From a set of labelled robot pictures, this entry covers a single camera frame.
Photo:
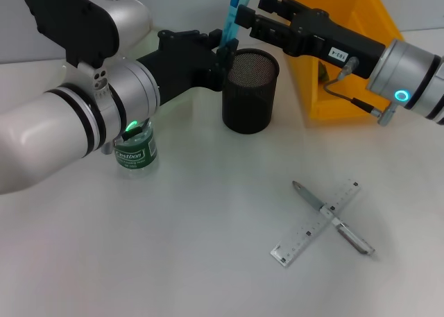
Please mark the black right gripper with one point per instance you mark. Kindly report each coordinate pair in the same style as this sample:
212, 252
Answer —
322, 36

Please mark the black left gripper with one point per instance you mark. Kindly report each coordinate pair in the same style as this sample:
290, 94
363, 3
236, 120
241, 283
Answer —
180, 64

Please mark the blue children's scissors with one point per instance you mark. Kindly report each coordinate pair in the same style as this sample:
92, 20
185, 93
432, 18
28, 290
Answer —
230, 18

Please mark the green plastic wrapper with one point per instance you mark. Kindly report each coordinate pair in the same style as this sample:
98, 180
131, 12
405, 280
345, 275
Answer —
324, 74

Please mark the clear green-label water bottle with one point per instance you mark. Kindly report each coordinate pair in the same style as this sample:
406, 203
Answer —
135, 157

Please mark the clear plastic ruler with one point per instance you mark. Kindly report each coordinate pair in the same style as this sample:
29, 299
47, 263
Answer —
312, 230

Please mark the black mesh pen cup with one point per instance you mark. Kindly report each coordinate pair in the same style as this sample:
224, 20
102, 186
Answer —
248, 105

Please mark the grey white pen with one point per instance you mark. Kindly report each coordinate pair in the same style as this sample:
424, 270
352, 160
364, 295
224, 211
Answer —
314, 200

